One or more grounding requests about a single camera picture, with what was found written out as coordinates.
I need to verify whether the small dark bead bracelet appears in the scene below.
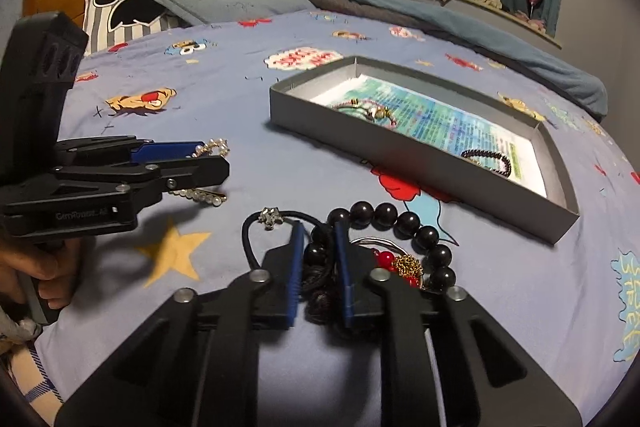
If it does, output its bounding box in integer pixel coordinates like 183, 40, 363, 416
459, 148, 514, 178

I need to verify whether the window sill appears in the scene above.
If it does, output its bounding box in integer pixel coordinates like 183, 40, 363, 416
393, 0, 564, 50

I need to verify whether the thin silver bangle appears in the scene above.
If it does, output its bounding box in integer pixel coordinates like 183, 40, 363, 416
349, 236, 402, 254

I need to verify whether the large black bead bracelet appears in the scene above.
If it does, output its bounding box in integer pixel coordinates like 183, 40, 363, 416
304, 201, 457, 324

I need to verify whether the black hair tie silver charm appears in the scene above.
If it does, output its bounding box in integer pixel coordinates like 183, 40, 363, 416
241, 206, 332, 274

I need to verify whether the cartoon printed blue bedsheet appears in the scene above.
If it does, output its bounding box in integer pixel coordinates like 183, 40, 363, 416
30, 9, 640, 427

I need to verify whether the striped black white pillow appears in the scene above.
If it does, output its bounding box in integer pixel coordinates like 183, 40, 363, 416
82, 0, 182, 56

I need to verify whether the blue blanket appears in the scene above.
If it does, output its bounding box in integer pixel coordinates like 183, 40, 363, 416
279, 0, 609, 124

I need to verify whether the blue white plaid cloth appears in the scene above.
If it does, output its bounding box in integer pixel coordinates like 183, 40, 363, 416
0, 307, 67, 414

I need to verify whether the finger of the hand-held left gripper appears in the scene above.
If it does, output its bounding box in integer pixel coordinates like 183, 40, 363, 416
54, 155, 231, 214
54, 135, 207, 168

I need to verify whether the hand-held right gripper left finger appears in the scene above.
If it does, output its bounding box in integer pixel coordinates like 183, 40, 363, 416
55, 223, 306, 427

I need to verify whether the person's left hand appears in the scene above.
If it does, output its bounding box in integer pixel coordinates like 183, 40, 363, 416
0, 236, 83, 315

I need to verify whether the colourful printed paper sheet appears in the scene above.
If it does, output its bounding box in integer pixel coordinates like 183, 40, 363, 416
309, 74, 549, 198

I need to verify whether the multicolour bead bracelet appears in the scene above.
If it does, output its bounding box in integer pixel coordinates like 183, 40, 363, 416
329, 97, 399, 128

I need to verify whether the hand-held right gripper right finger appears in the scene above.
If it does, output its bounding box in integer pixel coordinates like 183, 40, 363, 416
334, 222, 584, 427

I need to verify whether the grey blanket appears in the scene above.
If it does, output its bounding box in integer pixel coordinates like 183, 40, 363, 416
299, 0, 403, 26

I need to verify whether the red bead gold charm bracelet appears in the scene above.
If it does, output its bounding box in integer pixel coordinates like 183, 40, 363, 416
374, 249, 427, 291

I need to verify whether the pearl and gold bracelet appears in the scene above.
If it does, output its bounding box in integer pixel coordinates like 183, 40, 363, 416
167, 137, 232, 208

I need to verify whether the grey cardboard box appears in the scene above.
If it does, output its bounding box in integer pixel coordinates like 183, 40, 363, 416
269, 55, 581, 247

